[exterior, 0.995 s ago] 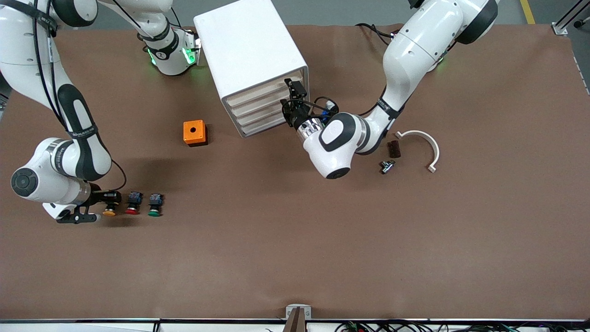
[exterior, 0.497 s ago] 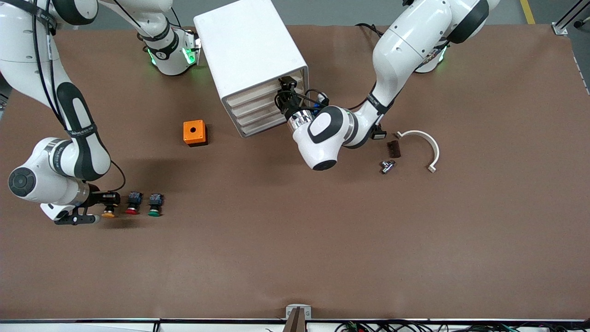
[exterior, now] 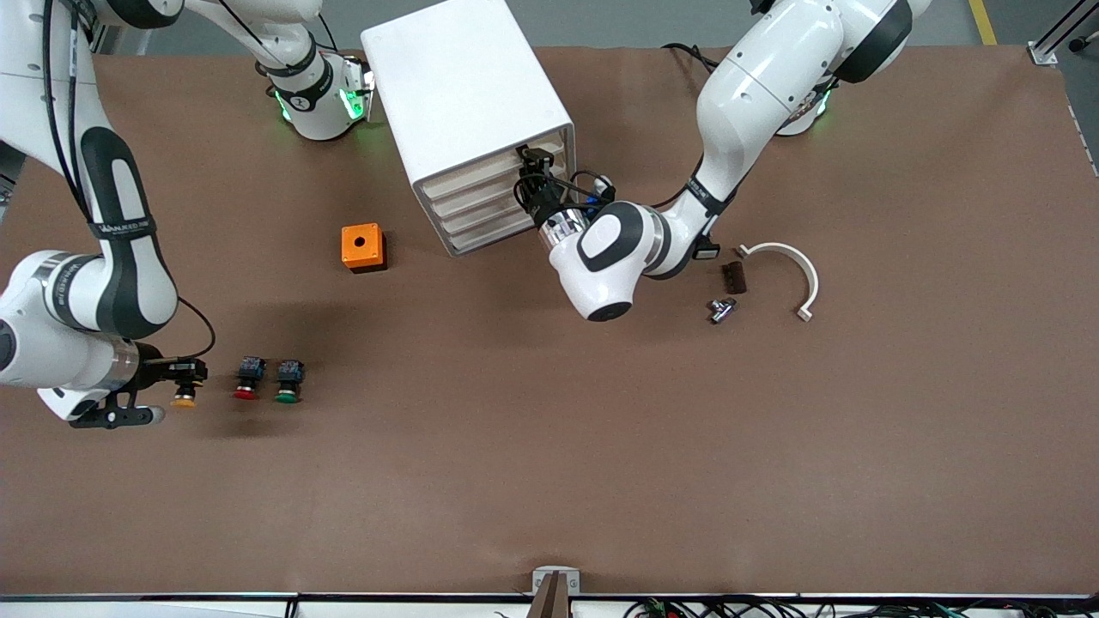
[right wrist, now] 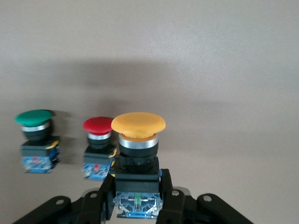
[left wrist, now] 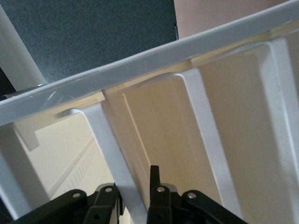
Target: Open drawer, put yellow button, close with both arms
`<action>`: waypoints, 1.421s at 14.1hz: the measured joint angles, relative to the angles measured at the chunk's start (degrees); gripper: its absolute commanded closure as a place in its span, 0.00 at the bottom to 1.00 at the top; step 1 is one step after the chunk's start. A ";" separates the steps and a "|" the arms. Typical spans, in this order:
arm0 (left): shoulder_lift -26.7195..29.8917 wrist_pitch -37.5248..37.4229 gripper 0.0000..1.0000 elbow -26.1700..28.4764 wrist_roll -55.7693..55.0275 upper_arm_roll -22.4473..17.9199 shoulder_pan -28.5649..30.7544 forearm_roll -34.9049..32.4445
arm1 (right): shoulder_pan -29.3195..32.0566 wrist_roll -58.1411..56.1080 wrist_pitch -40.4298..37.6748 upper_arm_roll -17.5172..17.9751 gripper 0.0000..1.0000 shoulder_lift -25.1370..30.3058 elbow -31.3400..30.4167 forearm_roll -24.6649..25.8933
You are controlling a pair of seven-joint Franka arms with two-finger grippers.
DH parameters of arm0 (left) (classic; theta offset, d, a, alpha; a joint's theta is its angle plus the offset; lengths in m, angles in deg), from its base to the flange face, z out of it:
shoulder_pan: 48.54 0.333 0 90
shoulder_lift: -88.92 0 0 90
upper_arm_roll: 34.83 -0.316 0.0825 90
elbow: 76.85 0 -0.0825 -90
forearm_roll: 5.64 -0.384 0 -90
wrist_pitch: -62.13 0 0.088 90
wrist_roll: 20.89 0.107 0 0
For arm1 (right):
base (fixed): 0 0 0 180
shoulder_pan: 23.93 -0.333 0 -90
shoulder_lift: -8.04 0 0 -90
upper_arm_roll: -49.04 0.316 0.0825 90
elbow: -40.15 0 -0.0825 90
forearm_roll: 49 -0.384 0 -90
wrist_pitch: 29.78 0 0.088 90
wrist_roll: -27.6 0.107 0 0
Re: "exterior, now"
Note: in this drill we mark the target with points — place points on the grey metal mount bracket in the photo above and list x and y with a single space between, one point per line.
541 577

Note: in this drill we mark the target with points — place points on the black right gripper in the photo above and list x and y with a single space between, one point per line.
155 372

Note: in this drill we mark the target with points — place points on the silver metal fitting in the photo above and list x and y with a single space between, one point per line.
721 311

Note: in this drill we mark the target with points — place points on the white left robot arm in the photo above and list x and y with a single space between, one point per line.
618 249

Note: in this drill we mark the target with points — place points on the small black switch module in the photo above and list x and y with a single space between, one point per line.
708 252

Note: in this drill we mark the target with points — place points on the orange button enclosure box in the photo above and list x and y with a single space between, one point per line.
350 256

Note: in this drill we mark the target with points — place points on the yellow push button switch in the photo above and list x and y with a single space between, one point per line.
183 399

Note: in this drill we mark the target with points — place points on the white curved plastic bracket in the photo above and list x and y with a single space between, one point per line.
811 279

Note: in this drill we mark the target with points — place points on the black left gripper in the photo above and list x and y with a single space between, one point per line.
540 204

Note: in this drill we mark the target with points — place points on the aluminium profile beam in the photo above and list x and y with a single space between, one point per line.
1060 34

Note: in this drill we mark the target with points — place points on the white table edge rail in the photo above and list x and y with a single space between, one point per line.
172 608

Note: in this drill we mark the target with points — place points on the green push button switch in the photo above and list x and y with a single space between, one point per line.
290 373

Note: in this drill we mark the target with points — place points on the brown wedge post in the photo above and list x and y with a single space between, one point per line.
554 601

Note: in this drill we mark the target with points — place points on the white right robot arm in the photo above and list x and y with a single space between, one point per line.
120 283

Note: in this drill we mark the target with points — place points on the aluminium frame post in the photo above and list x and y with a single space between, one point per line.
99 34

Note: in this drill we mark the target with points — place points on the small brown block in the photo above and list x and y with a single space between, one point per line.
734 277

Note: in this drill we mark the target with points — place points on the red push button switch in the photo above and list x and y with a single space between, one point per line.
249 371

